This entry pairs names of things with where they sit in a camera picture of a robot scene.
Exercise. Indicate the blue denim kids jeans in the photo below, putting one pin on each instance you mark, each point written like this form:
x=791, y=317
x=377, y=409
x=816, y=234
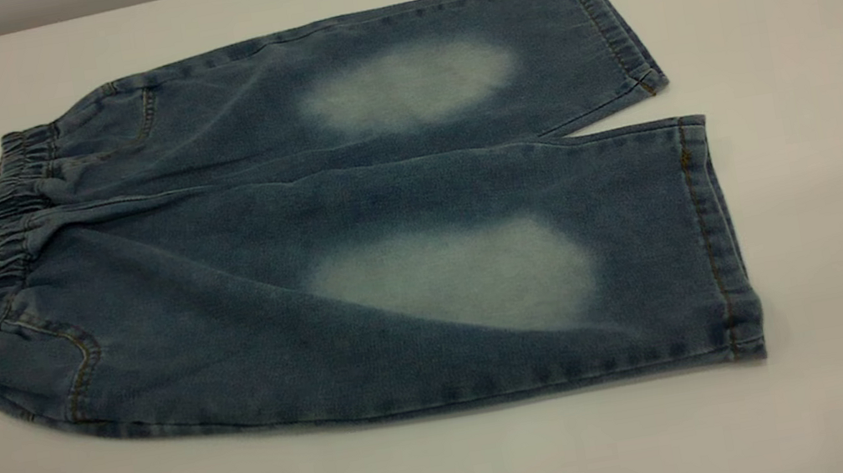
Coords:
x=311, y=288

